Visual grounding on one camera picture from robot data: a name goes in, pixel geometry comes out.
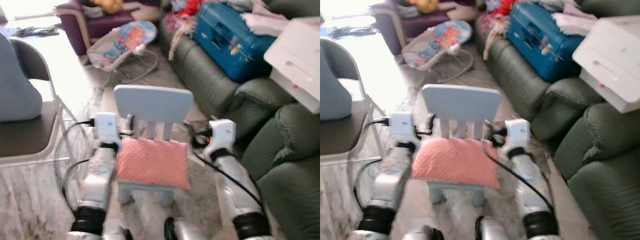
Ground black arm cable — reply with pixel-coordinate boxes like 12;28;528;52
480;137;556;213
351;117;391;213
53;118;96;217
190;142;266;210

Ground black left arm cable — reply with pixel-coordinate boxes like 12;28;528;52
53;118;96;217
351;117;391;213

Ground grey metal folding chair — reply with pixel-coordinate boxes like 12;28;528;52
0;37;81;169
320;37;387;167

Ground purple armchair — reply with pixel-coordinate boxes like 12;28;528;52
53;0;164;57
372;0;479;56

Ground blue hard suitcase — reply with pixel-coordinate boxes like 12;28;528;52
192;2;277;84
507;2;587;84

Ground red garment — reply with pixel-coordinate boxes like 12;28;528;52
175;0;204;19
492;0;517;19

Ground pink patterned hanging cloth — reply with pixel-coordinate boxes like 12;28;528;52
164;12;197;62
477;12;512;62

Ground silver left robot leg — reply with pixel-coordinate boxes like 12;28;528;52
399;225;447;240

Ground green leather sofa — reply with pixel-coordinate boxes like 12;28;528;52
159;0;321;240
474;0;640;240

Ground pink quilted pillow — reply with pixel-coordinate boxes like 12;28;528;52
115;137;192;190
411;137;501;190

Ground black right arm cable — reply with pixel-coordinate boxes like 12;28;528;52
480;137;556;213
190;142;266;210

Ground white plastic cabinet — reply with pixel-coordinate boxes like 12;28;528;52
572;14;640;115
263;17;321;115

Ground silver robot leg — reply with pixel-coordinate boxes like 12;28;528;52
164;216;212;240
399;225;447;240
474;215;522;240

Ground dark blue floor cloth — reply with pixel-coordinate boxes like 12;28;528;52
0;23;62;39
327;24;377;40

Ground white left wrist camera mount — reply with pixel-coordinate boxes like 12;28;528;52
388;111;419;146
93;112;123;146

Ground yellow plush toy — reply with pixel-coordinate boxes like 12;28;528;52
92;0;124;15
409;0;440;15

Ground blue grey cushion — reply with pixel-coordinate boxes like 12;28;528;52
320;49;354;122
0;32;44;124

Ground pale pink folded clothes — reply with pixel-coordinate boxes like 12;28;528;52
241;4;292;39
552;4;599;37

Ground silver right robot leg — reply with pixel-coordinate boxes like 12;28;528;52
164;216;212;240
474;215;522;240

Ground light blue child chair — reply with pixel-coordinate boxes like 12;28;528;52
421;83;503;207
113;84;195;209

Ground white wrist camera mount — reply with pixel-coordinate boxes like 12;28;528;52
208;118;237;152
93;112;123;146
504;118;532;151
388;111;419;146

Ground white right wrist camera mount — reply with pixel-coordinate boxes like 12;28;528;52
504;118;532;151
208;118;237;152

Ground colourful baby bouncer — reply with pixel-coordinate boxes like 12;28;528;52
401;20;475;84
86;20;160;84

